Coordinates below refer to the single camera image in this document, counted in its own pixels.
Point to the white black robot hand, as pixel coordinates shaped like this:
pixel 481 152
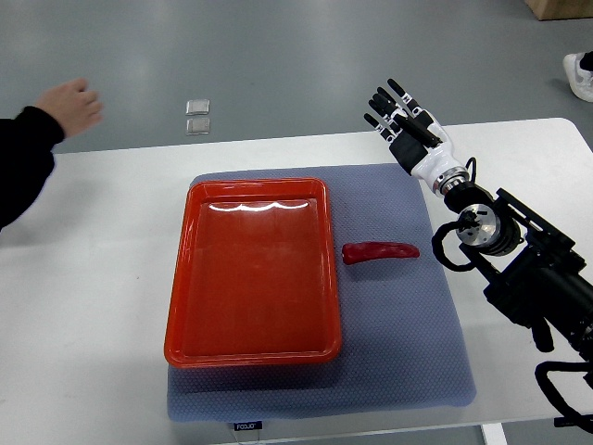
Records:
pixel 417 132

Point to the red pepper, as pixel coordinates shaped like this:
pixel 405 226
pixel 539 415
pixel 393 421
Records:
pixel 353 253

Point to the black sleeved forearm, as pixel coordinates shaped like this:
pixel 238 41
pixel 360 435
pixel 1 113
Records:
pixel 27 159

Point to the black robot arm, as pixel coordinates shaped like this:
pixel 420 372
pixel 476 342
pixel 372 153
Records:
pixel 532 272

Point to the red plastic tray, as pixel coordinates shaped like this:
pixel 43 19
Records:
pixel 255 281

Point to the person's bare hand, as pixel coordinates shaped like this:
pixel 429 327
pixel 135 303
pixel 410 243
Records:
pixel 72 105

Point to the cardboard box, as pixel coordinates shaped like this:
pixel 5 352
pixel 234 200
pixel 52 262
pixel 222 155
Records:
pixel 560 9

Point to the white sneaker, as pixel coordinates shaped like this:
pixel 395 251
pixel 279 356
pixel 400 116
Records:
pixel 578 70

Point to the upper silver floor plate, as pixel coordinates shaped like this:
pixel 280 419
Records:
pixel 197 107

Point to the silver floor plate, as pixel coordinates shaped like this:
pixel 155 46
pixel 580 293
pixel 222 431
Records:
pixel 197 107
pixel 196 126

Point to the lower silver floor plate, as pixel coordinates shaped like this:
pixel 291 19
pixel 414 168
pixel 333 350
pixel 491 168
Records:
pixel 196 126

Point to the blue-grey mesh mat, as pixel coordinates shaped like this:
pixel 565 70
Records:
pixel 402 344

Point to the black table label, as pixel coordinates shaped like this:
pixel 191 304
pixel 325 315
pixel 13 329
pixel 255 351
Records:
pixel 248 426

